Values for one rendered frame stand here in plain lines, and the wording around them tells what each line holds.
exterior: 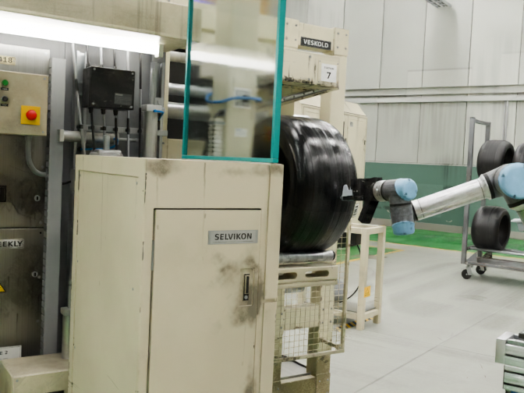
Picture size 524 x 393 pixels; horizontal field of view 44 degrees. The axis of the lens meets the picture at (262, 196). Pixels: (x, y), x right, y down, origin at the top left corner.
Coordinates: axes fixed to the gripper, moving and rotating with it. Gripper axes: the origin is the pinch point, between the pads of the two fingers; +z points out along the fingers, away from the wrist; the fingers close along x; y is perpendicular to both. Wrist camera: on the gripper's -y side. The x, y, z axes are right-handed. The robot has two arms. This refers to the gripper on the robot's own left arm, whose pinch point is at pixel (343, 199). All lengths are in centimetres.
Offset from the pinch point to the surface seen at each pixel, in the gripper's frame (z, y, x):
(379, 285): 200, -59, -206
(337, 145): 4.3, 21.5, -1.1
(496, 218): 289, -4, -476
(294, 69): 41, 60, -8
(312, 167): 1.6, 12.0, 13.5
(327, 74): 41, 60, -26
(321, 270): 15.0, -27.8, -0.8
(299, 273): 15.1, -28.5, 10.1
